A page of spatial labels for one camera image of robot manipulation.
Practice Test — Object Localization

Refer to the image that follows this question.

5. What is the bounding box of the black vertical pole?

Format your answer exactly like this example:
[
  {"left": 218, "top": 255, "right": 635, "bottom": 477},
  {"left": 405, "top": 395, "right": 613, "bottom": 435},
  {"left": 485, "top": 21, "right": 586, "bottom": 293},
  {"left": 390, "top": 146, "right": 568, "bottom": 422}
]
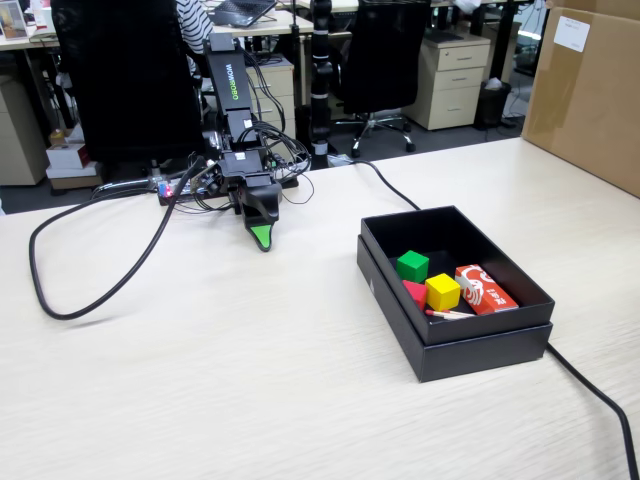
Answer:
[{"left": 308, "top": 0, "right": 336, "bottom": 172}]

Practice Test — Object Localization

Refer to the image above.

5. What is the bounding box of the black office chair chrome base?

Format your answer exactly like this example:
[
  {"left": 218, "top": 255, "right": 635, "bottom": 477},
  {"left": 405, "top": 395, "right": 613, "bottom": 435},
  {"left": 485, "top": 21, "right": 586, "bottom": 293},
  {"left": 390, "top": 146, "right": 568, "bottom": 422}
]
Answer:
[{"left": 331, "top": 0, "right": 434, "bottom": 159}]

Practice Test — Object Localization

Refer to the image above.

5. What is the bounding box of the small white cardboard box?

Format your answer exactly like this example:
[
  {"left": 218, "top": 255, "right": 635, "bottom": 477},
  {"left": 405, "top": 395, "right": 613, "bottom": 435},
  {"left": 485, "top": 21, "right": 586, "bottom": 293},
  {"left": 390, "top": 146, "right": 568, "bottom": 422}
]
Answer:
[{"left": 45, "top": 142, "right": 96, "bottom": 172}]

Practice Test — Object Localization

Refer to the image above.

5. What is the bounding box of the red wooden cube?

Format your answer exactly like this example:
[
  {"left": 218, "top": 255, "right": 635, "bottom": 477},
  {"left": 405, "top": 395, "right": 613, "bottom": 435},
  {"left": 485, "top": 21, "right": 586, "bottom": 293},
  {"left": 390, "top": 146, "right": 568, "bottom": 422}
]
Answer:
[{"left": 402, "top": 279, "right": 429, "bottom": 313}]

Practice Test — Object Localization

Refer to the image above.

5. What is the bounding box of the green wooden cube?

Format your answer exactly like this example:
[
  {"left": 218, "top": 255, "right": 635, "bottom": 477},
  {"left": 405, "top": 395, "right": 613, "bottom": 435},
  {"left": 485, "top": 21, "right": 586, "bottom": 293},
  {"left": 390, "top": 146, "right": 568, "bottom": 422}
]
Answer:
[{"left": 396, "top": 249, "right": 431, "bottom": 285}]

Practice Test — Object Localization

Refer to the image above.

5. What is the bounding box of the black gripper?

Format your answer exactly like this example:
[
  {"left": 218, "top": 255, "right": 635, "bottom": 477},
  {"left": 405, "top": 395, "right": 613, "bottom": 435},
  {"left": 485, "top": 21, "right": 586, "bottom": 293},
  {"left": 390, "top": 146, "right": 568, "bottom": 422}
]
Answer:
[{"left": 217, "top": 150, "right": 283, "bottom": 253}]

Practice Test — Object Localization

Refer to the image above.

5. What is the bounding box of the black power cable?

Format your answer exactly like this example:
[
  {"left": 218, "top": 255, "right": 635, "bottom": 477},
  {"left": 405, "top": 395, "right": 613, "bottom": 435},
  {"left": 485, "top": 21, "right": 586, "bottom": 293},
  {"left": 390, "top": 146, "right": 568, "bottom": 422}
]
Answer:
[{"left": 348, "top": 158, "right": 640, "bottom": 480}]

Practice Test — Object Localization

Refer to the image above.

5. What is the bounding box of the framed picture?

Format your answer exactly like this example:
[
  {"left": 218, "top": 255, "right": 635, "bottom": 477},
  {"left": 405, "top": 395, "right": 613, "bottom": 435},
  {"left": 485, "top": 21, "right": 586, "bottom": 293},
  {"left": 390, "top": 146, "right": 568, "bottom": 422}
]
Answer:
[{"left": 0, "top": 0, "right": 29, "bottom": 42}]

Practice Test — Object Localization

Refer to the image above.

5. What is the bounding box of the black open box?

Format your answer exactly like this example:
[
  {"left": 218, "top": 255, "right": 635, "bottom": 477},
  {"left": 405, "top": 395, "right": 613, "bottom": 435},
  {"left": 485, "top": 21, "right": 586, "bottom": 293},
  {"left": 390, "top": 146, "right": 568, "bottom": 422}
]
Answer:
[{"left": 356, "top": 234, "right": 554, "bottom": 384}]

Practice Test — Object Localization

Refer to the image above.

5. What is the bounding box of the large brown cardboard box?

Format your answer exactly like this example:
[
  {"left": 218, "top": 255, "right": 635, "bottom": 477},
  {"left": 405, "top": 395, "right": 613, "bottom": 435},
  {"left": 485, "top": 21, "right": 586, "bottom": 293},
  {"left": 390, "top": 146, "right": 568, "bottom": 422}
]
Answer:
[{"left": 520, "top": 0, "right": 640, "bottom": 200}]

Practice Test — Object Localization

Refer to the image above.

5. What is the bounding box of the thick black camera cable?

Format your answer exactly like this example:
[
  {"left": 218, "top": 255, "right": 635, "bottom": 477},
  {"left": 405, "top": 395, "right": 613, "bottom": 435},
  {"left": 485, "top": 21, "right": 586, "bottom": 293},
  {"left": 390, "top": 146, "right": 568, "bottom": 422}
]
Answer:
[{"left": 27, "top": 156, "right": 207, "bottom": 322}]

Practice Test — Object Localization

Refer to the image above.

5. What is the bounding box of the plain beige side cabinet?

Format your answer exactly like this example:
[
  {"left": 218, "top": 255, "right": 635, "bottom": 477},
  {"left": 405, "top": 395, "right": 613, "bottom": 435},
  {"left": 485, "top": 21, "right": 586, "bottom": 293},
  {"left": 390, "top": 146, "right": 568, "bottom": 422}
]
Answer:
[{"left": 0, "top": 74, "right": 52, "bottom": 187}]

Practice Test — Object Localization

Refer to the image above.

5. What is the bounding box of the beige three drawer cabinet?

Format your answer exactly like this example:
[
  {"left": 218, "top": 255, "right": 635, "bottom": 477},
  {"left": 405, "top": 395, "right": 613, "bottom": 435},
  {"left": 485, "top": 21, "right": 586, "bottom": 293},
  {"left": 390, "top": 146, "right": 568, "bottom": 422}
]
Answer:
[{"left": 403, "top": 34, "right": 492, "bottom": 132}]

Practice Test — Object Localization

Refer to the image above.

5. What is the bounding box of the black cardboard box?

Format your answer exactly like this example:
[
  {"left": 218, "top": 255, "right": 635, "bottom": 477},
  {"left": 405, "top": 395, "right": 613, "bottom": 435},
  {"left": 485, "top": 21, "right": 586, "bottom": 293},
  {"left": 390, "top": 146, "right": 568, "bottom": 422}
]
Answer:
[{"left": 359, "top": 204, "right": 557, "bottom": 347}]

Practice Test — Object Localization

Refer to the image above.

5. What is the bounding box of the black mesh office chair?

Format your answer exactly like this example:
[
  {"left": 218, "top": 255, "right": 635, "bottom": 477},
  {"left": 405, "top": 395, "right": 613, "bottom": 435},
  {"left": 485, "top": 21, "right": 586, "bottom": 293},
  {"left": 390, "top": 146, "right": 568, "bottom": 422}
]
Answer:
[{"left": 51, "top": 0, "right": 207, "bottom": 170}]

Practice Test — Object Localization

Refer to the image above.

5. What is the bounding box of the black trash bin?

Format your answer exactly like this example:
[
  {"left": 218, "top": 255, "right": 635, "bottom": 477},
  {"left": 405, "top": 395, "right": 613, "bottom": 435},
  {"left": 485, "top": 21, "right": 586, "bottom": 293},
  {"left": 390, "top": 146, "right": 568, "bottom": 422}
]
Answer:
[{"left": 473, "top": 77, "right": 514, "bottom": 130}]

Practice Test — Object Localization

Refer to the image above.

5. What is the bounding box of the person in striped shirt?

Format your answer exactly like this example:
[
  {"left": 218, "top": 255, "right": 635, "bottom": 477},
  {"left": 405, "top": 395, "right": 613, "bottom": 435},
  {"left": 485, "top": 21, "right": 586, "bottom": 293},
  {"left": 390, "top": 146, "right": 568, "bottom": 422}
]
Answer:
[{"left": 174, "top": 0, "right": 216, "bottom": 77}]

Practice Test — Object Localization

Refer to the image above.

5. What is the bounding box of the white paper label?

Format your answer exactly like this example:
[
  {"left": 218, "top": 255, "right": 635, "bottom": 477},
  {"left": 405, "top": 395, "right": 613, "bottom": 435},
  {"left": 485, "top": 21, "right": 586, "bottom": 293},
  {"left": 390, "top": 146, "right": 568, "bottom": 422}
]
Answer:
[{"left": 553, "top": 15, "right": 592, "bottom": 54}]

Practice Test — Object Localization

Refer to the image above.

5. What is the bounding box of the red white matchbox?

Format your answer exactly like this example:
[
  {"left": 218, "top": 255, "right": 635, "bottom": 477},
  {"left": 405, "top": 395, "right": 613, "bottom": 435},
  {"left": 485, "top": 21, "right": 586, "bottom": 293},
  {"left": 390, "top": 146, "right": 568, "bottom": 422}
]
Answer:
[{"left": 454, "top": 263, "right": 520, "bottom": 316}]

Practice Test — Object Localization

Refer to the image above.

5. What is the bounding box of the black laptop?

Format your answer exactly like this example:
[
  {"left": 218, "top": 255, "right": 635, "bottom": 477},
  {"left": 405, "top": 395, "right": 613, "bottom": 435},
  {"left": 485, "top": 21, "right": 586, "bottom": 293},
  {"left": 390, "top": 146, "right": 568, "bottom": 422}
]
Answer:
[{"left": 212, "top": 0, "right": 279, "bottom": 29}]

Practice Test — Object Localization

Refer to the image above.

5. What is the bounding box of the yellow wooden cube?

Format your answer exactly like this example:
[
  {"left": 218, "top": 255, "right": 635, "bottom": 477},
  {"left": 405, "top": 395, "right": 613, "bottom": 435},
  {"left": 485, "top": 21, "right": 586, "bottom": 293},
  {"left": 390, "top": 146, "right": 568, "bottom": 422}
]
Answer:
[{"left": 424, "top": 272, "right": 462, "bottom": 312}]

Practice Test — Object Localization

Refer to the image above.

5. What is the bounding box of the controller circuit board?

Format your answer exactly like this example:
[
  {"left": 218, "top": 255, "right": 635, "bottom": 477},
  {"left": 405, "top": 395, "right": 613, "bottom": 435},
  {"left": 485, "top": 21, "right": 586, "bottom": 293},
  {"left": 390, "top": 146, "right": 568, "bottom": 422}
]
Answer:
[{"left": 156, "top": 175, "right": 202, "bottom": 207}]

